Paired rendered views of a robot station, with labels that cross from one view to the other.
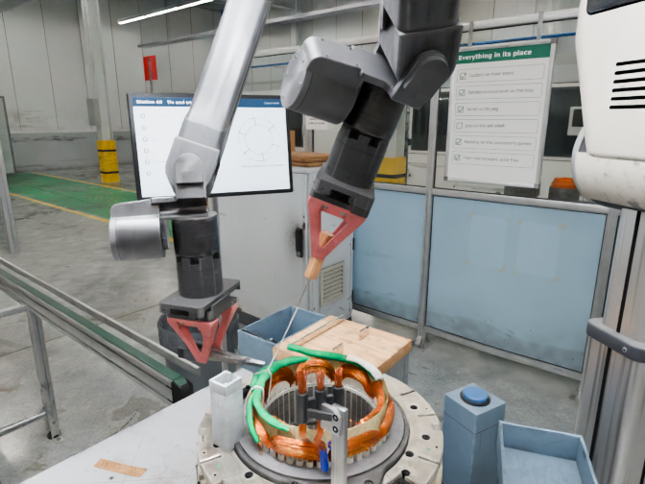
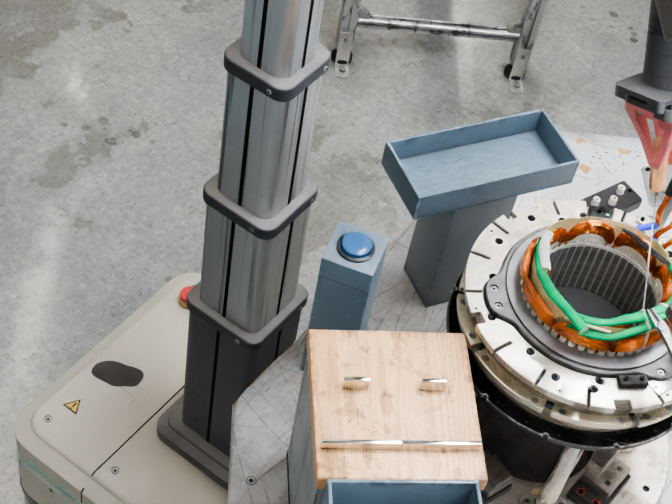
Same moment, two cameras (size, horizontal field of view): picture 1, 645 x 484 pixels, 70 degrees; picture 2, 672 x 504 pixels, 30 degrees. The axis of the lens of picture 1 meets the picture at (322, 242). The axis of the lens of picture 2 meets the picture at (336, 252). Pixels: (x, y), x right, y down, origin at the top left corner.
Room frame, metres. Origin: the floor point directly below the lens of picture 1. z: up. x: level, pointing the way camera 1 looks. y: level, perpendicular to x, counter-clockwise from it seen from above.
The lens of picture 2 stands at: (1.50, 0.41, 2.25)
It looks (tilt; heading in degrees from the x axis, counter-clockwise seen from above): 50 degrees down; 221
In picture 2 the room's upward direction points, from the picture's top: 12 degrees clockwise
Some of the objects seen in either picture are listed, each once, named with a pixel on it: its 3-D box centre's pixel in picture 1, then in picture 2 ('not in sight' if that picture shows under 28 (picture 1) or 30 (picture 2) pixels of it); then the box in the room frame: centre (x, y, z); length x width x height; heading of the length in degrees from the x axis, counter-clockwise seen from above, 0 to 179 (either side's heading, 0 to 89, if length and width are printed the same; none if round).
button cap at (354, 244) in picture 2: (475, 394); (356, 244); (0.69, -0.26, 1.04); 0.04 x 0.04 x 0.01
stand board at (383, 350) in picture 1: (343, 349); (393, 407); (0.82, -0.04, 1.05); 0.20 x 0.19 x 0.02; 53
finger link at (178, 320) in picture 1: (203, 326); not in sight; (0.58, 0.16, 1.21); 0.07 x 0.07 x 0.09; 71
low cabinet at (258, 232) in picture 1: (279, 245); not in sight; (3.27, 0.31, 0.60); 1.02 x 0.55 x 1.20; 50
